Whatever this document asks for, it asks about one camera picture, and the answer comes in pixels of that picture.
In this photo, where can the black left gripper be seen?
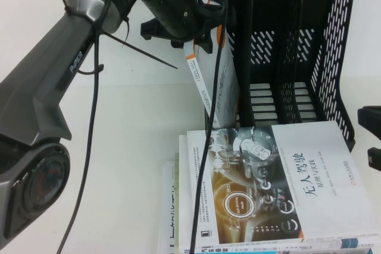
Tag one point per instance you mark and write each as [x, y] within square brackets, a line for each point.
[149, 29]

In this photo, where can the black perforated plastic book stand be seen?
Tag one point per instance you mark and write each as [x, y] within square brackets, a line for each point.
[282, 102]

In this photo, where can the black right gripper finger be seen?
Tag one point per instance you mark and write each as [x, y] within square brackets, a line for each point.
[376, 159]
[370, 117]

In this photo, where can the white book with blue-marked spine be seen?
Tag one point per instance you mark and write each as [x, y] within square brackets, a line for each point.
[186, 191]

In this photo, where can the white orange ROS2 book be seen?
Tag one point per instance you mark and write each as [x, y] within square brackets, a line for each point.
[229, 87]

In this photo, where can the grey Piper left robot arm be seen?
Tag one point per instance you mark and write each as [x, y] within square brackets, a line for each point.
[59, 57]

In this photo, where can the white book large black characters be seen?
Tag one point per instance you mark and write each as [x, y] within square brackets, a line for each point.
[166, 206]

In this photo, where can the white book with dashboard photo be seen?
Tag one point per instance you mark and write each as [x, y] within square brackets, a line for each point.
[312, 176]

